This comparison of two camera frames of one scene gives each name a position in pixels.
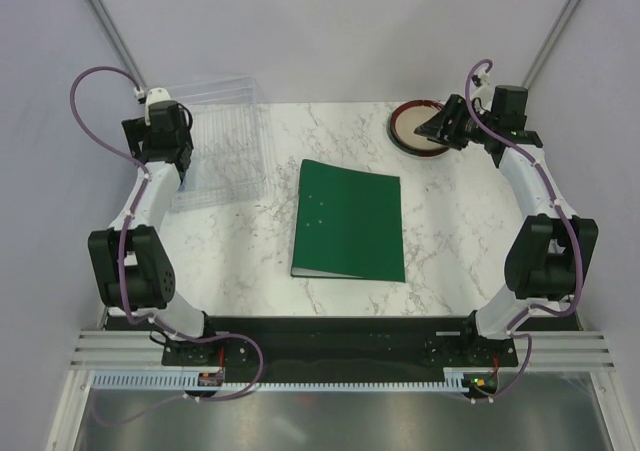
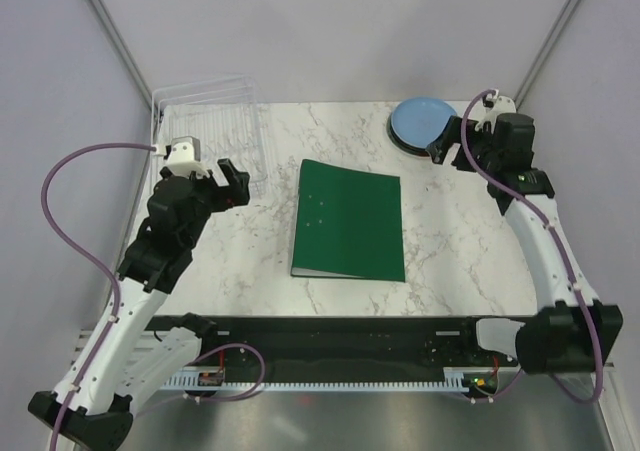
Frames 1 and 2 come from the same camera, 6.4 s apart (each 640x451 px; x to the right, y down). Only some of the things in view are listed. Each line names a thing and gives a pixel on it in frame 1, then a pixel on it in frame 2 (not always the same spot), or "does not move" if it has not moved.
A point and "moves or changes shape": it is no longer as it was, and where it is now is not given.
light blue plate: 183,186 moves or changes shape
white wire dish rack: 228,162 does not move
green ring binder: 347,224 does not move
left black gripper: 137,131 → 235,194
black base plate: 344,344 does not move
